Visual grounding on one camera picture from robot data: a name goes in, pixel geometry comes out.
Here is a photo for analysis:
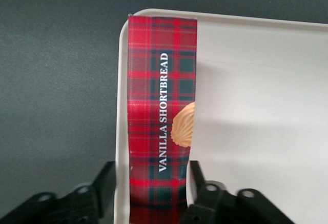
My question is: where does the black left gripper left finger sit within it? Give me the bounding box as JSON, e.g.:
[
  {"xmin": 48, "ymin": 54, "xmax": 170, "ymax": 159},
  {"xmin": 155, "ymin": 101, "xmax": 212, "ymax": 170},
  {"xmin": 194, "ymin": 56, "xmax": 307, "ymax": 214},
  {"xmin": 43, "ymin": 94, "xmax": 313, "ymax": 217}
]
[{"xmin": 0, "ymin": 160, "xmax": 116, "ymax": 224}]

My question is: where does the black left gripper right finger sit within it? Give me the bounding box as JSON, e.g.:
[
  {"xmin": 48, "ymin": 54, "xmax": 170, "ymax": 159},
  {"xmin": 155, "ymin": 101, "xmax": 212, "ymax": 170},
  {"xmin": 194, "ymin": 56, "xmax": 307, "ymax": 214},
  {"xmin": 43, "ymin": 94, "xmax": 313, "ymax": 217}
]
[{"xmin": 179, "ymin": 160, "xmax": 296, "ymax": 224}]

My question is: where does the red tartan cookie box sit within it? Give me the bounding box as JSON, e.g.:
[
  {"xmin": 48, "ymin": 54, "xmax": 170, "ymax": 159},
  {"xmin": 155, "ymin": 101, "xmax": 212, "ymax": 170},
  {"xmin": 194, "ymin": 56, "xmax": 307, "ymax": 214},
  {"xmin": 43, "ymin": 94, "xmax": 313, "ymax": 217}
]
[{"xmin": 127, "ymin": 14, "xmax": 198, "ymax": 224}]

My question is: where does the beige rectangular tray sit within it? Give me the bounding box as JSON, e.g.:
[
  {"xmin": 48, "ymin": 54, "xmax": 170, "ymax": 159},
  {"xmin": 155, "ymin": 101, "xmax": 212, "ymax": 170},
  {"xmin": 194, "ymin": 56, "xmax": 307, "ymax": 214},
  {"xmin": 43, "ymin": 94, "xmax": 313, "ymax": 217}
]
[{"xmin": 112, "ymin": 8, "xmax": 328, "ymax": 224}]

